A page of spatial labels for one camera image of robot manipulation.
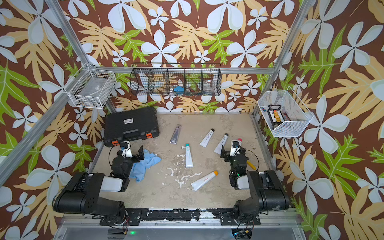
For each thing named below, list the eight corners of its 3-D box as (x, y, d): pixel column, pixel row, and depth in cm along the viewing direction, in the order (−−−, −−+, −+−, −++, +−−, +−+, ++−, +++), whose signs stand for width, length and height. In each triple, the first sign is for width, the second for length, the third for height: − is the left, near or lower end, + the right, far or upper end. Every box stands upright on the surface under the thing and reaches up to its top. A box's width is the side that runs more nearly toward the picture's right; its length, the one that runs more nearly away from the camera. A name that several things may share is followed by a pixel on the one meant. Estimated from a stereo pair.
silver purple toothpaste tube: (169, 143, 105) (169, 141, 103) (176, 125, 115) (175, 123, 114) (176, 144, 104) (175, 142, 103) (182, 126, 115) (181, 124, 113)
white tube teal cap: (185, 168, 93) (185, 166, 91) (182, 146, 103) (182, 144, 101) (193, 167, 94) (193, 165, 92) (189, 145, 104) (189, 143, 102)
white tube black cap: (199, 145, 104) (200, 142, 102) (210, 129, 113) (210, 127, 111) (205, 147, 103) (205, 145, 101) (215, 132, 111) (215, 130, 109)
